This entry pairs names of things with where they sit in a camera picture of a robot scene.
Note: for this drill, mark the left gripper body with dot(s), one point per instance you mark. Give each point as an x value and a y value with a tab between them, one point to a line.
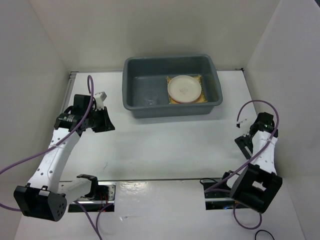
95	120

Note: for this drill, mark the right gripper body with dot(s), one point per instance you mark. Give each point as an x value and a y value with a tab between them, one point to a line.
244	140

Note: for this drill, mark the cream plate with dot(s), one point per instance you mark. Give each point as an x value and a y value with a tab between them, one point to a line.
184	88

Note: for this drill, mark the pink plate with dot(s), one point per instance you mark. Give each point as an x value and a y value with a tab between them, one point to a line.
173	101

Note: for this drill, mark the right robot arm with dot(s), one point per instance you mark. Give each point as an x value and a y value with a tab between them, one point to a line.
259	183

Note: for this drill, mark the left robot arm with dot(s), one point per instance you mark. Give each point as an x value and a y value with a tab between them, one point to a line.
43	196

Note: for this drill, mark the grey plastic bin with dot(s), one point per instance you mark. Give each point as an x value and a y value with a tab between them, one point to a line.
153	72

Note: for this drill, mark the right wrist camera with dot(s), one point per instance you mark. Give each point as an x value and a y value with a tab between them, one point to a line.
238	123

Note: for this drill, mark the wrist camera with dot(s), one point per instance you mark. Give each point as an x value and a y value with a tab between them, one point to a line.
238	123
100	97

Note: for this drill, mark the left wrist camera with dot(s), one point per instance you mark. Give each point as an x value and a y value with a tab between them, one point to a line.
100	97

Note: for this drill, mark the aluminium table edge rail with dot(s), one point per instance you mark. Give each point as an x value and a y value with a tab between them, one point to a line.
61	110

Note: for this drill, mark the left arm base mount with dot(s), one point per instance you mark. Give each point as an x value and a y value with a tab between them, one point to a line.
78	190

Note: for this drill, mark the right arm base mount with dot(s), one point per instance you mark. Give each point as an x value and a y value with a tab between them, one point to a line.
216	200

